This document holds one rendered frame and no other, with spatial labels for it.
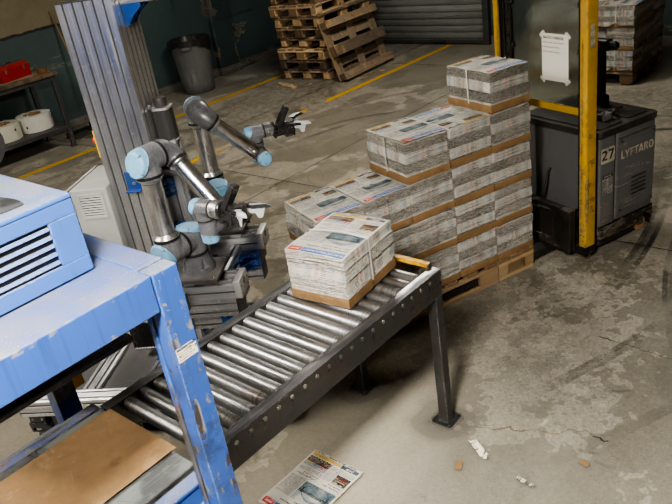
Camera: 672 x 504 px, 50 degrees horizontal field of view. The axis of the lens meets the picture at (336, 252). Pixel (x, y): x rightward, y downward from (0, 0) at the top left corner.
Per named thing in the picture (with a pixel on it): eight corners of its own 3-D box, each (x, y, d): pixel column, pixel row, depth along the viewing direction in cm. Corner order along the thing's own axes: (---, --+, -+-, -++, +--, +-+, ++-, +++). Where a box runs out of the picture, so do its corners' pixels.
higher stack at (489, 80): (459, 261, 472) (443, 65, 414) (493, 246, 484) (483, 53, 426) (499, 282, 441) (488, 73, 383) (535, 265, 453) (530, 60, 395)
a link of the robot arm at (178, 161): (162, 142, 314) (237, 225, 312) (144, 151, 306) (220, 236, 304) (172, 126, 306) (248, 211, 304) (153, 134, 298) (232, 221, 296)
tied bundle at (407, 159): (369, 170, 411) (364, 131, 401) (411, 155, 423) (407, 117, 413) (407, 186, 381) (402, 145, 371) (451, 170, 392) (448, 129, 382)
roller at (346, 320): (283, 301, 307) (281, 291, 305) (369, 329, 278) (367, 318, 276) (275, 306, 304) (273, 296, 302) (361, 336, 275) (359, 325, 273)
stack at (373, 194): (306, 329, 425) (281, 200, 389) (459, 261, 472) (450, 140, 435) (339, 357, 394) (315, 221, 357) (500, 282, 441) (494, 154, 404)
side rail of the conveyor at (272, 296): (344, 266, 342) (340, 244, 337) (353, 269, 339) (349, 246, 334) (108, 431, 257) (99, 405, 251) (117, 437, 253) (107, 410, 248)
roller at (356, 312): (293, 294, 312) (291, 284, 309) (379, 321, 282) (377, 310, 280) (285, 299, 308) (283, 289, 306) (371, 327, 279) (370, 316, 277)
